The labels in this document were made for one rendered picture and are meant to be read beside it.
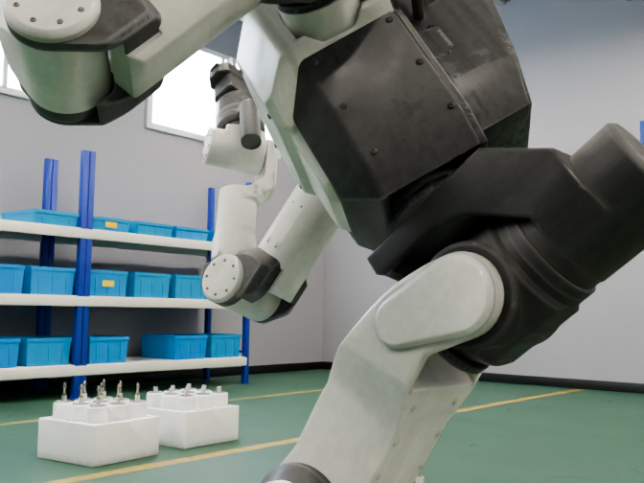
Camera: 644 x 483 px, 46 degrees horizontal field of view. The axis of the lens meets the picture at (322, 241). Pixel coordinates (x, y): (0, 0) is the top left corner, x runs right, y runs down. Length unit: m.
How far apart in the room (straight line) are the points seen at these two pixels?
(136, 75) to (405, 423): 0.45
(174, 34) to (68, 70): 0.10
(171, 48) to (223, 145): 0.59
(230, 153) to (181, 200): 6.53
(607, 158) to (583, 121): 7.16
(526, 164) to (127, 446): 3.10
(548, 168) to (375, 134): 0.18
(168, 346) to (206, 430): 2.87
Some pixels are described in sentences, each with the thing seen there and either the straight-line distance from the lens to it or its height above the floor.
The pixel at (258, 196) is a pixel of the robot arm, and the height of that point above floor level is 0.88.
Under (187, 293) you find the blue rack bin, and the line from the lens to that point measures 6.88.
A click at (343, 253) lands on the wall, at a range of 9.16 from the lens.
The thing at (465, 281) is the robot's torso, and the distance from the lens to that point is 0.74.
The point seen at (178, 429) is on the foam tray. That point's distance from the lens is 3.96.
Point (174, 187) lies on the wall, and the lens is 7.77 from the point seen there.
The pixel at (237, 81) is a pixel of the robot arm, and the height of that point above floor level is 1.10.
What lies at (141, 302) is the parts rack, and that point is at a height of 0.75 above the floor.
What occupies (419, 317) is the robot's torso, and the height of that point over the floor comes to 0.68.
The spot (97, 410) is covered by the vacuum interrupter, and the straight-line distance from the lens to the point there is 3.59.
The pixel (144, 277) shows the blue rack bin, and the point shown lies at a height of 0.96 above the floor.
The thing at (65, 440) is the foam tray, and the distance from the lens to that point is 3.70.
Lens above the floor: 0.69
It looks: 5 degrees up
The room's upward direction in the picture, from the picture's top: 1 degrees clockwise
